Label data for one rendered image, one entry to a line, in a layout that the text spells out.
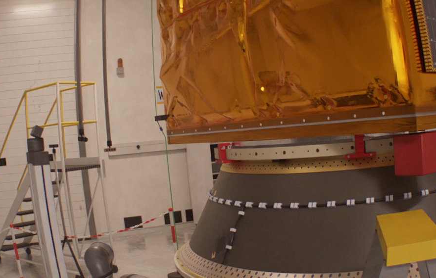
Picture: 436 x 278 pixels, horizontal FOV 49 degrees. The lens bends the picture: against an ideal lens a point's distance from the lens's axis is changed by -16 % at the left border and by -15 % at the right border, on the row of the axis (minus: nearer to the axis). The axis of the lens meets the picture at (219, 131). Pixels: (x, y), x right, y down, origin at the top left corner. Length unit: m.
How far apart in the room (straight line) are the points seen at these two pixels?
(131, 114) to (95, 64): 1.19
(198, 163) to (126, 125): 1.48
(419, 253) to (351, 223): 0.91
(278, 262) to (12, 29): 8.17
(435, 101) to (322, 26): 0.52
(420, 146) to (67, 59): 8.52
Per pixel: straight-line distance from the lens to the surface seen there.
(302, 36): 2.05
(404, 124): 1.73
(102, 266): 2.18
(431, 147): 1.77
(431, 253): 1.14
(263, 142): 2.31
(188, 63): 2.86
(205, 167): 9.78
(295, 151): 2.15
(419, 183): 2.07
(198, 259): 2.49
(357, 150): 2.04
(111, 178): 9.96
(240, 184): 2.40
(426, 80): 1.75
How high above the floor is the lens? 1.80
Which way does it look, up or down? level
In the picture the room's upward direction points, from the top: 5 degrees counter-clockwise
